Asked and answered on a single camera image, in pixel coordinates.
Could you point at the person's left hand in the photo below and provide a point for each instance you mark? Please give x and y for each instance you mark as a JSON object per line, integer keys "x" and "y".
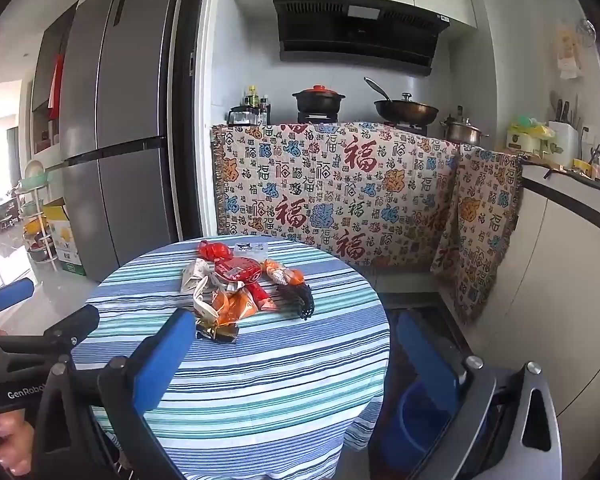
{"x": 17, "y": 436}

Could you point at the long red snack wrapper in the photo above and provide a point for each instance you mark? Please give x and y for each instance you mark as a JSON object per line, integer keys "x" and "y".
{"x": 262, "y": 299}

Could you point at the orange white wrapper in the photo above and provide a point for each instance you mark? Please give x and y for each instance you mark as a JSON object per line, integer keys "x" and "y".
{"x": 280, "y": 274}

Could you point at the red snack bag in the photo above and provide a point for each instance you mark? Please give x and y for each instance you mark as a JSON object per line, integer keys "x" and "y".
{"x": 228, "y": 266}

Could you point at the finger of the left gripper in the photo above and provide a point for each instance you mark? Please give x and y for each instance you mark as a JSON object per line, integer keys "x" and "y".
{"x": 60, "y": 338}
{"x": 15, "y": 292}

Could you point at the white lower cabinets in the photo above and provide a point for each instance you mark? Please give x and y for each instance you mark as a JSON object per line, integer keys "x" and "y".
{"x": 545, "y": 307}

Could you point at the dark wok with lid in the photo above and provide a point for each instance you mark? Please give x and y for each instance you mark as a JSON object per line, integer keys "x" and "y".
{"x": 405, "y": 111}

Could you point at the clear plastic package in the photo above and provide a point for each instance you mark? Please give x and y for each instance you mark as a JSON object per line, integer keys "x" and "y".
{"x": 251, "y": 250}

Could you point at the glass kettle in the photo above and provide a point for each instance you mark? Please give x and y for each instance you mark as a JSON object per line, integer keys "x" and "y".
{"x": 241, "y": 115}

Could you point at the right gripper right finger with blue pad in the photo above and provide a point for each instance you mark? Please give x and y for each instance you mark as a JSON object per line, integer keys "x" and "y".
{"x": 438, "y": 364}

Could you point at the hexagon pattern floor mat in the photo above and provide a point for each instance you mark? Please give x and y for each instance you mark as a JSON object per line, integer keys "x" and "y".
{"x": 433, "y": 311}

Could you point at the white paper wrapper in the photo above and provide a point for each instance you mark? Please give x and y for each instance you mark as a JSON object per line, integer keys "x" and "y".
{"x": 197, "y": 277}

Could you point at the steel stock pot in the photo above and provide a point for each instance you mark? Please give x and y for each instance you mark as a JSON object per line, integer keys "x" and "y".
{"x": 462, "y": 132}

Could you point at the green tiered storage rack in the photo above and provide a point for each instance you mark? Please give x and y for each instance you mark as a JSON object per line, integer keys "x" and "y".
{"x": 32, "y": 193}

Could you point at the orange crushed can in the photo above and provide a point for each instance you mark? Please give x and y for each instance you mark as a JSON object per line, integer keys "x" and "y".
{"x": 233, "y": 307}

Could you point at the grey refrigerator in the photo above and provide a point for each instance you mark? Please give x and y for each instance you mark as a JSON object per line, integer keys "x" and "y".
{"x": 113, "y": 132}

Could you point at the black range hood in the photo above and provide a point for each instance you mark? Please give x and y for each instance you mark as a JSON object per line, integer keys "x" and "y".
{"x": 382, "y": 32}

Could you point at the yellow cardboard box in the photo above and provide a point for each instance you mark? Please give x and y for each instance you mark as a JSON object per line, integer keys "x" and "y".
{"x": 56, "y": 214}

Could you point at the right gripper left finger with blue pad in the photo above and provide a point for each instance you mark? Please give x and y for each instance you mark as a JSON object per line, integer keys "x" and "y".
{"x": 131, "y": 387}

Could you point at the black clay pot red lid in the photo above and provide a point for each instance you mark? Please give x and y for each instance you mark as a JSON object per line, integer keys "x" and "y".
{"x": 318, "y": 100}

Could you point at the white knife block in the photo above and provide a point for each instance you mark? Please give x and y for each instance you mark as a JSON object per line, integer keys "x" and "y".
{"x": 564, "y": 146}

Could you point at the patterned fu character cloth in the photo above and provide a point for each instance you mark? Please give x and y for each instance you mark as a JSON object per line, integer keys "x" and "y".
{"x": 373, "y": 195}

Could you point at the striped blue tablecloth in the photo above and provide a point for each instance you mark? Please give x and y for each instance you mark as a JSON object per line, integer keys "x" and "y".
{"x": 286, "y": 397}

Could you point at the blue trash basket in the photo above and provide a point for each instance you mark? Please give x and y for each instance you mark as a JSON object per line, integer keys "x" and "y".
{"x": 423, "y": 414}

